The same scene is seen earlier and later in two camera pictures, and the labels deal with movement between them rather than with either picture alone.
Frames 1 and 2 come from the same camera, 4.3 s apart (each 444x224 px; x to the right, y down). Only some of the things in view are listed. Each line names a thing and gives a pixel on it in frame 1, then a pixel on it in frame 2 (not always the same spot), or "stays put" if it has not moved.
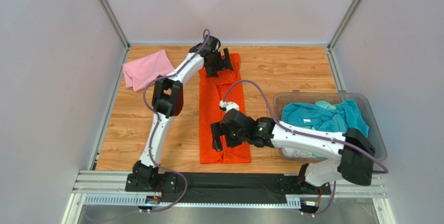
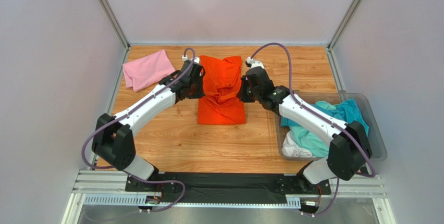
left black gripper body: (216, 63) → (197, 91)
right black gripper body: (217, 134) → (245, 91)
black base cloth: (224, 187) stays put
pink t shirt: (141, 72) stays put
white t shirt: (292, 152) stays put
